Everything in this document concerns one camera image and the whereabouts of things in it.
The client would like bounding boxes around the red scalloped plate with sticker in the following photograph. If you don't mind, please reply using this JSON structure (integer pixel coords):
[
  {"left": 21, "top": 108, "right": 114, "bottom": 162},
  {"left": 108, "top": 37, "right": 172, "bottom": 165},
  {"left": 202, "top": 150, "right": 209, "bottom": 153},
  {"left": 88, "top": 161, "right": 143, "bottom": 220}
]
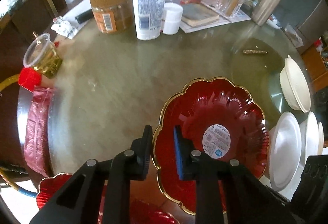
[{"left": 152, "top": 77, "right": 270, "bottom": 215}]

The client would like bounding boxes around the white foam plate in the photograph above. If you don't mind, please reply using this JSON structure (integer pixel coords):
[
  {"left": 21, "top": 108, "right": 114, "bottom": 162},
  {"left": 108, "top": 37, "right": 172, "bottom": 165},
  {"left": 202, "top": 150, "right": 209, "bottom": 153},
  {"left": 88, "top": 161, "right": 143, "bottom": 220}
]
[
  {"left": 299, "top": 111, "right": 319, "bottom": 167},
  {"left": 265, "top": 112, "right": 302, "bottom": 191}
]

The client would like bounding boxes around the cream disposable bowl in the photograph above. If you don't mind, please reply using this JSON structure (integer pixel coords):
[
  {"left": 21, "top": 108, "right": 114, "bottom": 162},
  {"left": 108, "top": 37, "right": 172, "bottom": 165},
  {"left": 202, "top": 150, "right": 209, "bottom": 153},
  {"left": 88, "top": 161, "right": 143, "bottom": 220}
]
[
  {"left": 279, "top": 56, "right": 311, "bottom": 113},
  {"left": 318, "top": 122, "right": 324, "bottom": 155}
]

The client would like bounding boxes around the red foil bag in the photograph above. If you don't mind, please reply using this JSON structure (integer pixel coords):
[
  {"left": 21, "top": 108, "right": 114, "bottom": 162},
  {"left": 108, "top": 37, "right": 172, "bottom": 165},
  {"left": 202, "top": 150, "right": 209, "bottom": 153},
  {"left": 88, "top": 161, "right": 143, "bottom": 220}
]
[{"left": 24, "top": 86, "right": 53, "bottom": 177}]

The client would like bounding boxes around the red bottle cap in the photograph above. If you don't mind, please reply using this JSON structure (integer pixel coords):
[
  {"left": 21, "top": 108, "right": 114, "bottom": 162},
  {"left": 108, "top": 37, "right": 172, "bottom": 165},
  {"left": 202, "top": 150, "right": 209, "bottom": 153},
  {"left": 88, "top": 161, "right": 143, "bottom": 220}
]
[{"left": 18, "top": 67, "right": 42, "bottom": 92}]

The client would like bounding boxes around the gold twisted stick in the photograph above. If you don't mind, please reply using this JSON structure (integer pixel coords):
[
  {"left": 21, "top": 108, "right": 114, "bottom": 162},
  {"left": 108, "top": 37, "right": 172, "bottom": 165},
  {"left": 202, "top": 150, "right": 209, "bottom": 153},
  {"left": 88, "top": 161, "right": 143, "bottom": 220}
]
[{"left": 242, "top": 49, "right": 268, "bottom": 55}]

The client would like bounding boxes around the hula hoop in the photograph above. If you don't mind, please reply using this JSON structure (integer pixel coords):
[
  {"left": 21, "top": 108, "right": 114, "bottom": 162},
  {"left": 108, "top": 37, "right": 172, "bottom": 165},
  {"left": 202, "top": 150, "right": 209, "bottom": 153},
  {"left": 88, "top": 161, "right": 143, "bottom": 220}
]
[{"left": 0, "top": 74, "right": 19, "bottom": 92}]

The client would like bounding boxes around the plastic cup of tea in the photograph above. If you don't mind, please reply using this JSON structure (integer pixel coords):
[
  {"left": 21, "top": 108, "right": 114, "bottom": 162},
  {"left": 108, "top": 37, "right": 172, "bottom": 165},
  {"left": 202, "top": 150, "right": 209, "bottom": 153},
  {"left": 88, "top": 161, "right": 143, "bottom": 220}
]
[{"left": 23, "top": 33, "right": 63, "bottom": 79}]

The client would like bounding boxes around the dish of food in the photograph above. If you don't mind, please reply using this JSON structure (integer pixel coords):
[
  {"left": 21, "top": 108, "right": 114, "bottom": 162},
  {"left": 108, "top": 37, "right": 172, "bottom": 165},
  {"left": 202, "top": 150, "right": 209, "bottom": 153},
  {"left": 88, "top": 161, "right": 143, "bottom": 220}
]
[{"left": 266, "top": 14, "right": 282, "bottom": 29}]

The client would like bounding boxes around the black marker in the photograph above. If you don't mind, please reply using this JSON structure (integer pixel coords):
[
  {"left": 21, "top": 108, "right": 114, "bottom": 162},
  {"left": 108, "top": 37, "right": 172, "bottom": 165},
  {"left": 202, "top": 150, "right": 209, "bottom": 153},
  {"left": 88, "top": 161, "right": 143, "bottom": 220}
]
[{"left": 75, "top": 9, "right": 93, "bottom": 24}]

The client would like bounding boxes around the old book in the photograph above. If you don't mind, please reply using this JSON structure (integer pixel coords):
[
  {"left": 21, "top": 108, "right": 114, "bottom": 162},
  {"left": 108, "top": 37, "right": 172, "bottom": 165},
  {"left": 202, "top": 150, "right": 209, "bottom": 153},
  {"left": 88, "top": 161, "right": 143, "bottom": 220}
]
[{"left": 182, "top": 3, "right": 220, "bottom": 27}]

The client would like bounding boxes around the small white jar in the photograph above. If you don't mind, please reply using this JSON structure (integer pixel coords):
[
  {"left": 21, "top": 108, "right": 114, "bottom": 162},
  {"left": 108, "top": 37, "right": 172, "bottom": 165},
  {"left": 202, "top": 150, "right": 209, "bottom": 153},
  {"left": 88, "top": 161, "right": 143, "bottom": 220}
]
[{"left": 161, "top": 2, "right": 183, "bottom": 35}]

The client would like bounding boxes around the peanut butter jar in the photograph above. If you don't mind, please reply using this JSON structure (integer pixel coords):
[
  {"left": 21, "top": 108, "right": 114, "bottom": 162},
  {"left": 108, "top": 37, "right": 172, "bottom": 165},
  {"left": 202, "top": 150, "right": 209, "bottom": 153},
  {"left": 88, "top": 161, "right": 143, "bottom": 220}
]
[{"left": 90, "top": 0, "right": 134, "bottom": 34}]

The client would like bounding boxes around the steel thermos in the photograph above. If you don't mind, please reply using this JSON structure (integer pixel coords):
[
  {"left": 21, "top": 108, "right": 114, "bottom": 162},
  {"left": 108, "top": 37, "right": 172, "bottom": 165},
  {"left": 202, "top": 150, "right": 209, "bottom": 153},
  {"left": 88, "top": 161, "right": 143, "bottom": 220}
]
[{"left": 251, "top": 0, "right": 281, "bottom": 26}]

